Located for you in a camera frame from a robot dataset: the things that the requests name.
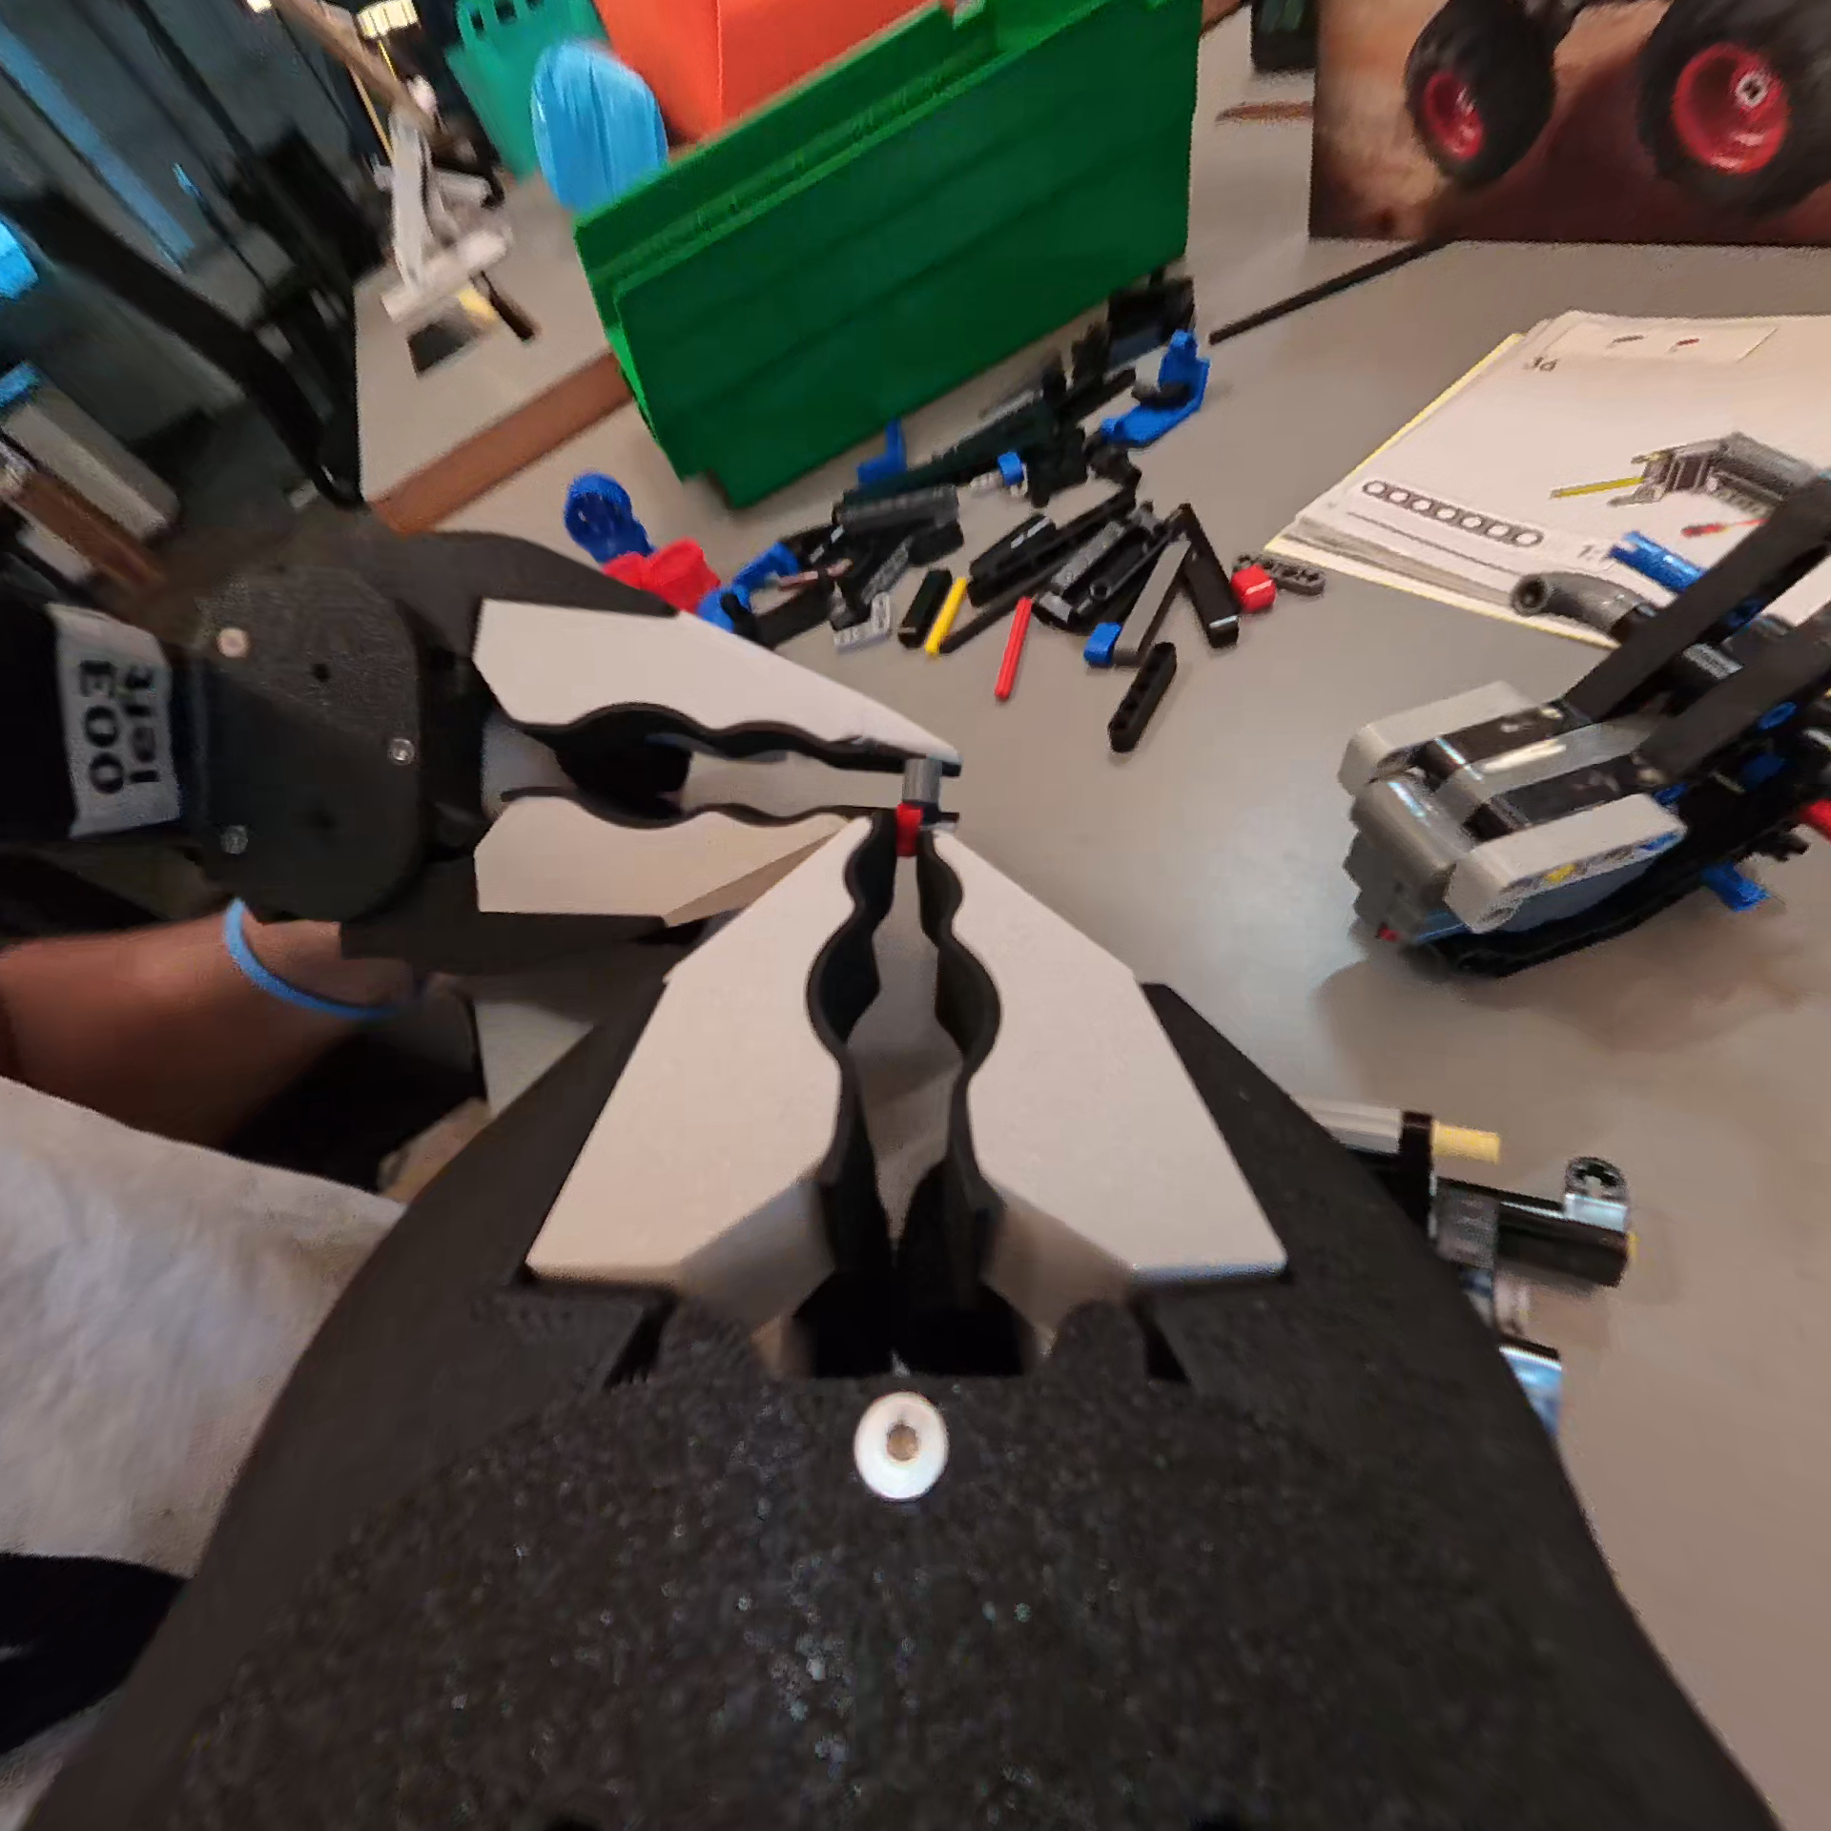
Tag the light blue bag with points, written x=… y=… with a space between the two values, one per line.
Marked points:
x=594 y=122

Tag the grey motor lego chassis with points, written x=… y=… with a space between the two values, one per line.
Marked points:
x=1518 y=830

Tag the blue wristband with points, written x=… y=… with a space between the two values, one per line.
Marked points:
x=287 y=975

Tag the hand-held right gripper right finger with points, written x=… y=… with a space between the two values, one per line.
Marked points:
x=1117 y=1129

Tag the orange bin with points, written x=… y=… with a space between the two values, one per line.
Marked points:
x=774 y=57

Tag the person's dark pants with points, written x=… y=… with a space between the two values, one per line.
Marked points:
x=58 y=1644

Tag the teal plastic crate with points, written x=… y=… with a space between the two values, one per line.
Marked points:
x=501 y=71

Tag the person's left forearm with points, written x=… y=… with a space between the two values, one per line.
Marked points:
x=129 y=1030

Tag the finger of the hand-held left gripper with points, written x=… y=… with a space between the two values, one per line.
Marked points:
x=602 y=866
x=688 y=666

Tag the green plastic bin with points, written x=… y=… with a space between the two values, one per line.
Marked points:
x=888 y=258

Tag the person's white shirt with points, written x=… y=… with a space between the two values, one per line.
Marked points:
x=144 y=1288

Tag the pile of large lego parts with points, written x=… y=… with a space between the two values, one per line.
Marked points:
x=1060 y=557

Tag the lego instruction booklet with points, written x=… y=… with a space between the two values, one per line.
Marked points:
x=1460 y=471

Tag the black lego axle subassembly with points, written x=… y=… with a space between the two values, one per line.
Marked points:
x=1531 y=1238

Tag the monster truck lego box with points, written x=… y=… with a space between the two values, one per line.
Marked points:
x=1575 y=128

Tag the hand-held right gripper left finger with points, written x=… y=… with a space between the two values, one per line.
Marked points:
x=688 y=1129

